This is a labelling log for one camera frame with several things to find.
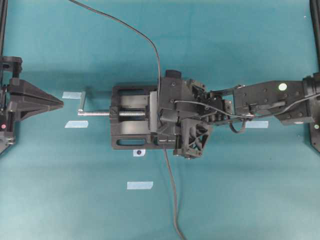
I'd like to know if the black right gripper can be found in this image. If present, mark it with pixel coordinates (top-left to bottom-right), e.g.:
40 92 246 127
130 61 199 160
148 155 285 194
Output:
157 69 208 137

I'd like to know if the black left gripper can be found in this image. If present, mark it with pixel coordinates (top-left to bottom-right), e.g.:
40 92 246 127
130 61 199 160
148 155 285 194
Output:
7 78 63 122

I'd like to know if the black right frame post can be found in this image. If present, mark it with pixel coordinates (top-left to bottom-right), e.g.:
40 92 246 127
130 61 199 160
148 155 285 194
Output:
309 0 320 69

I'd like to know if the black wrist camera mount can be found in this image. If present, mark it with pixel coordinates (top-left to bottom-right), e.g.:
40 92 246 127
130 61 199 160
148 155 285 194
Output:
173 118 213 159

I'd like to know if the silver vise crank handle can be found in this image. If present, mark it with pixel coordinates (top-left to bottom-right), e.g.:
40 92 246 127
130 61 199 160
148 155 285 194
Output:
77 91 110 117

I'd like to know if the white sticker dark dot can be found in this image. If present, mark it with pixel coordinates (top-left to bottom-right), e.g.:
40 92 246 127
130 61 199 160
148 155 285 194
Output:
133 149 146 157

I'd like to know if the black left frame post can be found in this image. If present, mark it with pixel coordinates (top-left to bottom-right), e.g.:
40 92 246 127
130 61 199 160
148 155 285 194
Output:
0 0 8 56

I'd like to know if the blue tape left middle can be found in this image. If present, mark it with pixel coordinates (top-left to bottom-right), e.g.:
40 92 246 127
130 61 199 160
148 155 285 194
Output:
64 120 89 129

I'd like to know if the black frame post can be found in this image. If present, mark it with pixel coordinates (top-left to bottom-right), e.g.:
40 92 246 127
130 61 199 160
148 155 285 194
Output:
309 0 320 69
0 0 8 56

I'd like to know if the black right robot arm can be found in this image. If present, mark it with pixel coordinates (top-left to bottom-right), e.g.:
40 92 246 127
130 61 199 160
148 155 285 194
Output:
157 70 320 140

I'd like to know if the blue tape near handle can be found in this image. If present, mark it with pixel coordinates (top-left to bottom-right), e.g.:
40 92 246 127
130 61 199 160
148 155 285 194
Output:
62 91 82 100

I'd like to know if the black multi-port USB hub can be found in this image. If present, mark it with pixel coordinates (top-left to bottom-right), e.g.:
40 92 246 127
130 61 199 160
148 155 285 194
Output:
157 134 177 146

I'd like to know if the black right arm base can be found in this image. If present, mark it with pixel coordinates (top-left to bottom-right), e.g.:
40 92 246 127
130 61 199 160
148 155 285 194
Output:
309 119 320 153

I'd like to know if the blue tape right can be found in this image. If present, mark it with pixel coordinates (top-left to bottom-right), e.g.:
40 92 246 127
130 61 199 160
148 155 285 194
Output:
245 120 269 129

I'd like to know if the black USB cable top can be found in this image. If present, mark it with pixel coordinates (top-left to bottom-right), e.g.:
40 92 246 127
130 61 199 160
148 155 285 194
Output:
68 0 162 118

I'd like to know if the blue tape bottom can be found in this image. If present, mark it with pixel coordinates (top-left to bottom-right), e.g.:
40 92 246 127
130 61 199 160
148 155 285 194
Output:
126 181 154 190

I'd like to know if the black bench vise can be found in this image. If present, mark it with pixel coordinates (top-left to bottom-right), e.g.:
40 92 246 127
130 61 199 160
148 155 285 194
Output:
109 85 178 150

